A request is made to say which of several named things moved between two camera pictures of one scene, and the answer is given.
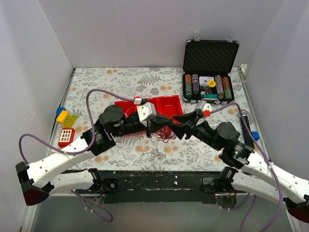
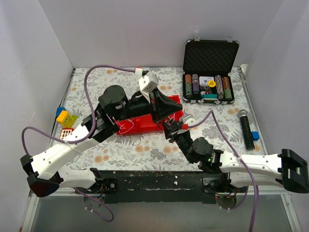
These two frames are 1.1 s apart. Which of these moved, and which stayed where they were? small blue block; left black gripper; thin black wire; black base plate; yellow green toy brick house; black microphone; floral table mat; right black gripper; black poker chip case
Moved: thin black wire; left black gripper; right black gripper
Stayed: floral table mat; yellow green toy brick house; black poker chip case; small blue block; black base plate; black microphone
